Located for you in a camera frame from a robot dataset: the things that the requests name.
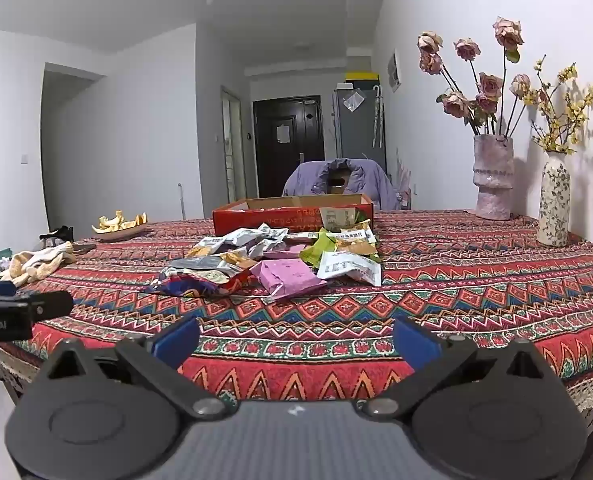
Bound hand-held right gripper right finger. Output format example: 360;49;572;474
367;316;557;419

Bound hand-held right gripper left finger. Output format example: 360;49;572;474
36;316;226;419

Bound pile of assorted snack packets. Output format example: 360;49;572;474
149;220;383;301

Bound purple snack packet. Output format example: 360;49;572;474
250;258;328;302

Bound green snack packet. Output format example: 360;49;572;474
299;232;338;269

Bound red cardboard box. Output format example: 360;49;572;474
212;194;376;237

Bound yellow white towel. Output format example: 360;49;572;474
0;241;78;287

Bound plate of orange peels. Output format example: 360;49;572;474
92;211;148;242

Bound brown chair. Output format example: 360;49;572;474
327;170;350;195

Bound pink textured vase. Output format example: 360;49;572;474
473;134;515;221

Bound purple jacket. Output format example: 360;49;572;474
282;158;402;211

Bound white floral vase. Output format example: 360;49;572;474
536;152;572;248

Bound glass sliding door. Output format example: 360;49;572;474
221;87;245;204

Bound black door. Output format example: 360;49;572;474
252;94;326;199

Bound grey refrigerator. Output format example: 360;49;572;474
331;87;387;162

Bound white folded umbrella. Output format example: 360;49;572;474
371;85;385;149

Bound dried pink roses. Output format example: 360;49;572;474
417;16;532;137

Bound yellow flower sprigs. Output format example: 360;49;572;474
523;57;593;155

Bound wall electrical panel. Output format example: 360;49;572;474
387;49;402;94

